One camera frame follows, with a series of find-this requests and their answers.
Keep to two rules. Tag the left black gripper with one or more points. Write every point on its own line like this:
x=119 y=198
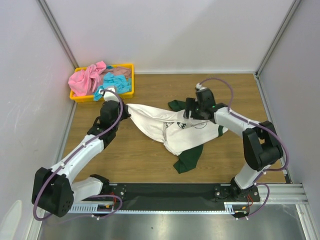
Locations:
x=125 y=114

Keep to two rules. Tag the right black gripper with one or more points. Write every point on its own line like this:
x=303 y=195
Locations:
x=189 y=108

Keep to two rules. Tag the white green raglan t-shirt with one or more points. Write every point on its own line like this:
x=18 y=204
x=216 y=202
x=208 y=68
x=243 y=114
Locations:
x=184 y=138

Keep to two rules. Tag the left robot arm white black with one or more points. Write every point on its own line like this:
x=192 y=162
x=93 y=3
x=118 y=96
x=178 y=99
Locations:
x=54 y=188

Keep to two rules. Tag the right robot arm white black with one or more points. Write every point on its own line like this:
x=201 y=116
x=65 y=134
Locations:
x=261 y=145

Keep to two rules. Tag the cyan t-shirt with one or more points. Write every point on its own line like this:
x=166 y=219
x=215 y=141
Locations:
x=121 y=84

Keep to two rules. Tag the mauve t-shirt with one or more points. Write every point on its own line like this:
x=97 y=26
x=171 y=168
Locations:
x=118 y=70

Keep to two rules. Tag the yellow plastic bin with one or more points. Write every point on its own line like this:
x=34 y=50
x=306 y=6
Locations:
x=90 y=98

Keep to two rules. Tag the pink t-shirt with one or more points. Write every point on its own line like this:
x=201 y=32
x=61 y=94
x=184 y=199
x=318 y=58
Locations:
x=85 y=82

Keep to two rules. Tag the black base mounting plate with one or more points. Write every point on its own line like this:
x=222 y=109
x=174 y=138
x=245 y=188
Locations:
x=187 y=195

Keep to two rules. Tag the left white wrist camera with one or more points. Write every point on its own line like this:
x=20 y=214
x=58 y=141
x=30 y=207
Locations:
x=109 y=94

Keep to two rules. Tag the white slotted cable duct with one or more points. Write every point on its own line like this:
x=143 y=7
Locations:
x=220 y=208

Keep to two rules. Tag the left aluminium frame post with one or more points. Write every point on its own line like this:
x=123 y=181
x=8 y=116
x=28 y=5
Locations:
x=49 y=16

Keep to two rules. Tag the aluminium frame post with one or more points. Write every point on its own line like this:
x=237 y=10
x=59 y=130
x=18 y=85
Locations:
x=49 y=16
x=283 y=26

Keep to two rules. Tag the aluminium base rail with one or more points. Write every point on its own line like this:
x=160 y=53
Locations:
x=282 y=194

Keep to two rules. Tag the right aluminium frame post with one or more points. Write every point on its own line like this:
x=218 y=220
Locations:
x=283 y=26

